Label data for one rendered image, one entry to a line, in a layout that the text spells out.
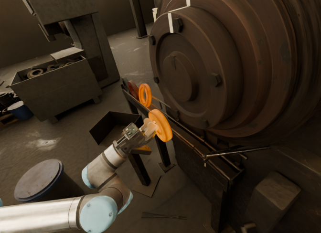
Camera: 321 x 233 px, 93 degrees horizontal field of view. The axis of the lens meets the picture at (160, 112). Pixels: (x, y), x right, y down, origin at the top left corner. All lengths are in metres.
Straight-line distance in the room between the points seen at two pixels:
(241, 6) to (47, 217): 0.67
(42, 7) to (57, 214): 2.57
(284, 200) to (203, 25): 0.48
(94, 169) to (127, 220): 0.83
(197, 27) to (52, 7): 2.65
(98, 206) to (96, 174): 0.17
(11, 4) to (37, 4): 7.57
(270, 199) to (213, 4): 0.49
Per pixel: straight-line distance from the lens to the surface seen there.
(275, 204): 0.56
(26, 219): 0.65
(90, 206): 0.54
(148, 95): 1.13
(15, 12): 10.39
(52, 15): 2.85
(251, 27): 0.30
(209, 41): 0.28
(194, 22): 0.30
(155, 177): 1.50
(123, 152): 0.64
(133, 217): 1.43
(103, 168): 0.66
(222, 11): 0.32
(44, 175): 1.45
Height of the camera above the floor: 1.28
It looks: 37 degrees down
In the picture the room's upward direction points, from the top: 14 degrees counter-clockwise
